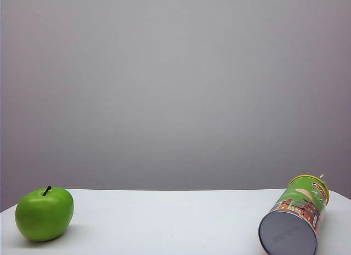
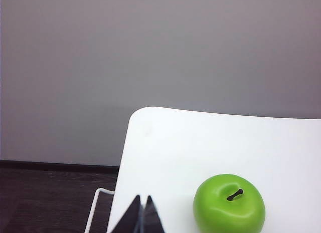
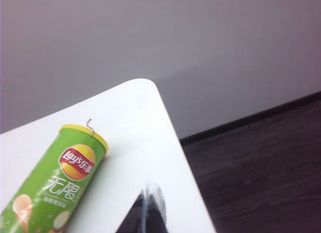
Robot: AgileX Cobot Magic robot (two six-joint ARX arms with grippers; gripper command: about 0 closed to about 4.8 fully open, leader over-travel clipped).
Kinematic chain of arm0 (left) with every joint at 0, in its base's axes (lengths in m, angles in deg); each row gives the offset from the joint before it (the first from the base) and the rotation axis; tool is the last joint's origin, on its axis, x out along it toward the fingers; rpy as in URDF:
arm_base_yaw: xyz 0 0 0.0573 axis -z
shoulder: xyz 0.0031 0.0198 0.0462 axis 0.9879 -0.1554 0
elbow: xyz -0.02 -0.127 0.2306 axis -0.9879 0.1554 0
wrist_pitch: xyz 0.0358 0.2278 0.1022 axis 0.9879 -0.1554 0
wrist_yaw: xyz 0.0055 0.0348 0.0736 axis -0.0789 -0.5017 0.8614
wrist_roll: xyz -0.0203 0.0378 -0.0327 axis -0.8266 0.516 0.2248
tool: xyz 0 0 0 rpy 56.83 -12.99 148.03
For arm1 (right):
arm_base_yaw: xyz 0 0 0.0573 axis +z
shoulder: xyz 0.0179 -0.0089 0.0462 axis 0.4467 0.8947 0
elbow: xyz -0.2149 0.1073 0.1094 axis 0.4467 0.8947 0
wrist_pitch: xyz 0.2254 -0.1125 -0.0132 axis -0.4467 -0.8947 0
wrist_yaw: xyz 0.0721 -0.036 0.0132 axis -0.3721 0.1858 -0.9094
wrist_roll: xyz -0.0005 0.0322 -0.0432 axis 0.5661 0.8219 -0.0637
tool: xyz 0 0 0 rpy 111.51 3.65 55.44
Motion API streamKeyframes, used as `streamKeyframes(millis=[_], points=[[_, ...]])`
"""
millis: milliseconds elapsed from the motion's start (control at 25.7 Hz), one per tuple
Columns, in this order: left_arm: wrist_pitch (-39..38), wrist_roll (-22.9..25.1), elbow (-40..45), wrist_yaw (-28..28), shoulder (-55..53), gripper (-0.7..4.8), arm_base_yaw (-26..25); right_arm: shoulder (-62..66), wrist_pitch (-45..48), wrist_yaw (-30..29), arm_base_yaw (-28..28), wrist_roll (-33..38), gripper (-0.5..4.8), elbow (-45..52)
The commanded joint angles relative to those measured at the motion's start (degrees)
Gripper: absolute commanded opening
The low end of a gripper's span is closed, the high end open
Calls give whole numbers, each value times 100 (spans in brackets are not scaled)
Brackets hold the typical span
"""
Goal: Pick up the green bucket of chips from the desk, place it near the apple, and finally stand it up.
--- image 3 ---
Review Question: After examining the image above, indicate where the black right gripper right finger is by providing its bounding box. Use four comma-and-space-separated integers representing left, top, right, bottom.
145, 182, 168, 233

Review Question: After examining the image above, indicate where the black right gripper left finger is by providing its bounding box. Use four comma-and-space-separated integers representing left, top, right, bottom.
117, 189, 147, 233

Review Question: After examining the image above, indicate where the green Lay's chips can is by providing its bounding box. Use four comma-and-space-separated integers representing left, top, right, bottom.
0, 118, 109, 233

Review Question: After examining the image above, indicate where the dark wall baseboard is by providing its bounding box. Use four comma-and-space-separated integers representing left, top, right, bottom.
179, 91, 321, 143

